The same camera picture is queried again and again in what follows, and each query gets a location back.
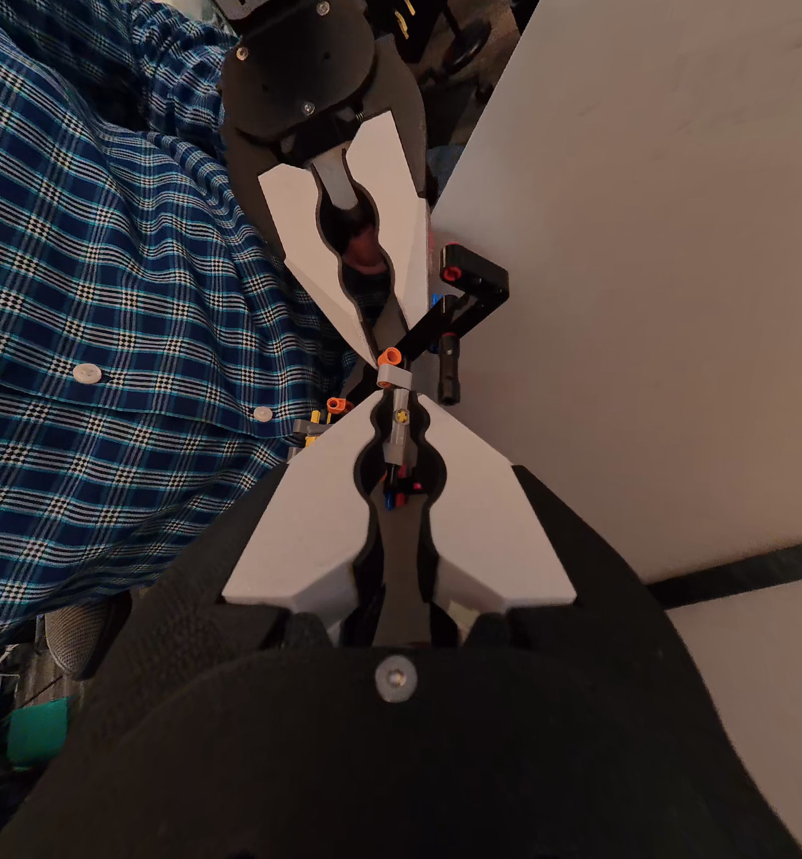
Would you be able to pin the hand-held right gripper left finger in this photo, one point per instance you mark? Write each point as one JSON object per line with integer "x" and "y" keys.
{"x": 293, "y": 530}

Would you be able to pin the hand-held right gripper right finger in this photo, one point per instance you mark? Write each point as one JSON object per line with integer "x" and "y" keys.
{"x": 502, "y": 530}

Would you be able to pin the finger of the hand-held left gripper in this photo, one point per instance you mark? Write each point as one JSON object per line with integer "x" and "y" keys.
{"x": 293, "y": 221}
{"x": 401, "y": 194}

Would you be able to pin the black lego chassis assembly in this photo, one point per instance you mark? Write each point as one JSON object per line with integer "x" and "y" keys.
{"x": 481, "y": 295}

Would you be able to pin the grey orange-ended lego link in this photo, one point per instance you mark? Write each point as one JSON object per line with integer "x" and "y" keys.
{"x": 395, "y": 379}

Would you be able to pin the person's left forearm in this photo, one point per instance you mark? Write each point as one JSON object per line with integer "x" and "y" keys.
{"x": 179, "y": 67}

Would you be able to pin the person's left hand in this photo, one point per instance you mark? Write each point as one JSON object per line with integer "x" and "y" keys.
{"x": 363, "y": 252}

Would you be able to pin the black chair base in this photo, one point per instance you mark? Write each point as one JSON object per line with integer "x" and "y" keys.
{"x": 468, "y": 54}

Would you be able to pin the person's grey shoe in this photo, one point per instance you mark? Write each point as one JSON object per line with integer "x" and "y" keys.
{"x": 72, "y": 637}

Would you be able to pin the teal soft object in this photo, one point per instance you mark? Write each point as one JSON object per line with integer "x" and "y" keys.
{"x": 38, "y": 731}

